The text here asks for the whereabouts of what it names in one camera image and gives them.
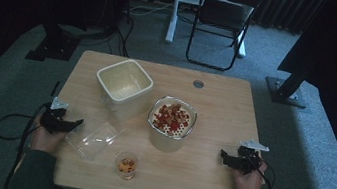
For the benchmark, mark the black folding chair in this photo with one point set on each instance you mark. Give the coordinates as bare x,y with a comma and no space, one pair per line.
224,13

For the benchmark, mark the dark curtain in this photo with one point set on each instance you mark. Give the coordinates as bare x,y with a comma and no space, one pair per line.
283,9

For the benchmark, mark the pile of red brown kibble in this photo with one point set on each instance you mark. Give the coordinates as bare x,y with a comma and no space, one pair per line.
172,117

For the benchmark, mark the black metal stand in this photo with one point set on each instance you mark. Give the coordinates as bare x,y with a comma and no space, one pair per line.
288,90

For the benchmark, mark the white desk frame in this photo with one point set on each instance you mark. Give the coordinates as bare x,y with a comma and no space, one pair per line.
174,14

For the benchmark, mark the small clear plastic cup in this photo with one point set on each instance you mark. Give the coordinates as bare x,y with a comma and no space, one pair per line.
125,165

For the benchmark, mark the person's left hand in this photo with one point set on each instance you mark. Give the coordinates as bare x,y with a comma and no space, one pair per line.
45,139

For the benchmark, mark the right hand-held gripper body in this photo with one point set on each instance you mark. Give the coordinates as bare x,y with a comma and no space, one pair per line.
249,157

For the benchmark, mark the black tape strip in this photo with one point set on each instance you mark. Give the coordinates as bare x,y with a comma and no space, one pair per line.
55,88

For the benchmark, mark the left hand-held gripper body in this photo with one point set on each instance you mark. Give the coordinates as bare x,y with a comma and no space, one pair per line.
53,119

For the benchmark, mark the black stand base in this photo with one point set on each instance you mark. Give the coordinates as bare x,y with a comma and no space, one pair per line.
54,45

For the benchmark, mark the cream container with metal rim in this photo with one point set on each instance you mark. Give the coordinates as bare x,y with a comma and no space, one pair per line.
169,131

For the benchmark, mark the person's right hand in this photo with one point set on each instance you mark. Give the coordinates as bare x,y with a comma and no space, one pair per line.
249,182

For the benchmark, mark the cream square container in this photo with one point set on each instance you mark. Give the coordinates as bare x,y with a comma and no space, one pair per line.
124,83

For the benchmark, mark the grey table grommet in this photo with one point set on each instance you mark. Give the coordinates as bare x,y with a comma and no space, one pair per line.
198,84

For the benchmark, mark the clear plastic lid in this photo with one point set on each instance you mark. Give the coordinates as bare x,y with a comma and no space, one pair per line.
94,140

